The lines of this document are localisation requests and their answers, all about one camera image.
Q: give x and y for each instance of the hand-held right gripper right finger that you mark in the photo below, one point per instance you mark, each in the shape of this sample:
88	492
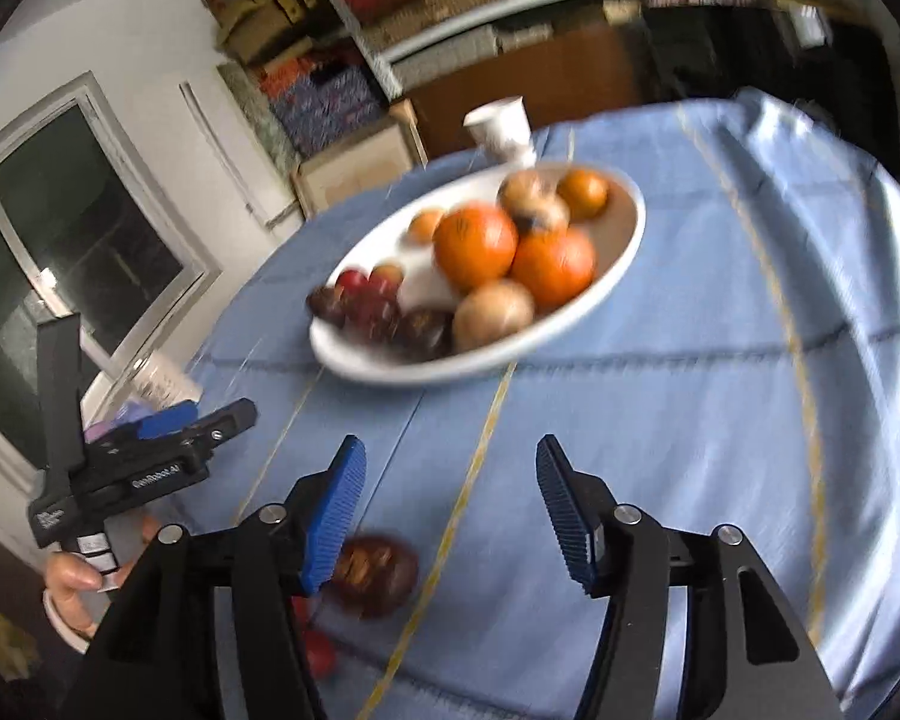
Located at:
566	517

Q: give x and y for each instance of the small red plum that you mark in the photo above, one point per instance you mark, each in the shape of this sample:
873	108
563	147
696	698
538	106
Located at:
386	277
352	281

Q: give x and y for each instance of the dark purple plum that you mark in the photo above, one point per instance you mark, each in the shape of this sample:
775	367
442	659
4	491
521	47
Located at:
373	317

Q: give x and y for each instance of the large dimpled orange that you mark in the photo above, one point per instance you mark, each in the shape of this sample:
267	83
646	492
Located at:
553	266

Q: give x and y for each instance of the light wooden picture frame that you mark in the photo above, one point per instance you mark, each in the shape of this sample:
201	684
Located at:
352	165

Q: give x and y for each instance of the pile of brown cardboard boxes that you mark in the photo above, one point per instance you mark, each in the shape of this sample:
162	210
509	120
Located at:
262	11

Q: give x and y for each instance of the white metal shelf rack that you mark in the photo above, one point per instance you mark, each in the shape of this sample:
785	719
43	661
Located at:
495	4

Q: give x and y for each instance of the dark brown mangosteen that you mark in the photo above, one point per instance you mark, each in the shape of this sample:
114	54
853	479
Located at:
424	335
325	305
379	577

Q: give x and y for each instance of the orange with dark marks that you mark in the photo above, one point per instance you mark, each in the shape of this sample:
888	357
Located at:
474	244

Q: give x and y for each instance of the person's left hand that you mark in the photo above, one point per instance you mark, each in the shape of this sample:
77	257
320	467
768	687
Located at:
71	577

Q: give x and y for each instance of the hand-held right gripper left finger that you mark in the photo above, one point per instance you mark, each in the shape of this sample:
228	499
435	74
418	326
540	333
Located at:
334	517

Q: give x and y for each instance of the blue checked tablecloth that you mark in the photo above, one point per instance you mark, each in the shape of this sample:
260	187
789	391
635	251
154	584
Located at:
645	465

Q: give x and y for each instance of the brown wooden board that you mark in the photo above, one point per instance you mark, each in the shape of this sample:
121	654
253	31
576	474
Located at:
540	79

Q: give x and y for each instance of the white paper cup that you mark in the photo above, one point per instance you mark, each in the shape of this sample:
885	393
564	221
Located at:
502	131

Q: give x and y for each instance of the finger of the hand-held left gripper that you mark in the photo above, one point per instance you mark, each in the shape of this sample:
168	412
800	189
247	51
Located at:
166	420
229	420

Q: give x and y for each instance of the small smooth orange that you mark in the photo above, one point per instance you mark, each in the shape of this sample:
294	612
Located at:
583	193

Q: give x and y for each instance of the stack of blue patterned boxes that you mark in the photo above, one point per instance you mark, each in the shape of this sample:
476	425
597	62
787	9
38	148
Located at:
322	109

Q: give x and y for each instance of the white drink can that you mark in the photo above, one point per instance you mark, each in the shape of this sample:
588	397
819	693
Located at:
161	381

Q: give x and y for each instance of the white plate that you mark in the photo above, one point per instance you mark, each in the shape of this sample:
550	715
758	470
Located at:
615	255

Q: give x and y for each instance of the green marbled board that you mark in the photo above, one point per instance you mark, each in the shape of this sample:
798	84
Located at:
259	112

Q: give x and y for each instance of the small yellow kumquat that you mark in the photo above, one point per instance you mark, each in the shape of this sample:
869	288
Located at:
424	226

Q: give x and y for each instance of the white-framed sliding window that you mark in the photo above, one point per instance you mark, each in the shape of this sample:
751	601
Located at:
82	240

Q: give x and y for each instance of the purple and blue cloth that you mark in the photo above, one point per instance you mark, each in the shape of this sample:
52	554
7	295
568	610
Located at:
116	420

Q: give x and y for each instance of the long white strip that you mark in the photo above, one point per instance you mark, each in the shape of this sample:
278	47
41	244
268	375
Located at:
225	154

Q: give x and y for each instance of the black flat screen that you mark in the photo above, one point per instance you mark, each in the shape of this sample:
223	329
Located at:
720	45

